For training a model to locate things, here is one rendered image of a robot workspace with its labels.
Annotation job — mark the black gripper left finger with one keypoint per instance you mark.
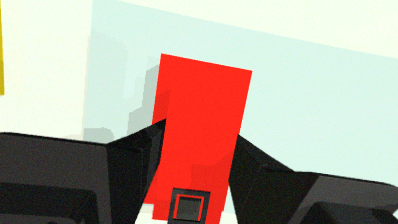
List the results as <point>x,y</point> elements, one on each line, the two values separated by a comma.
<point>120,172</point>

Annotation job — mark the red rectangular block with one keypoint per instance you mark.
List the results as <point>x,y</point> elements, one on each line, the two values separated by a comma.
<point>204,105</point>

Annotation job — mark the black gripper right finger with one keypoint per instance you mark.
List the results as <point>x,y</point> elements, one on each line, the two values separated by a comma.
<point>266,191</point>

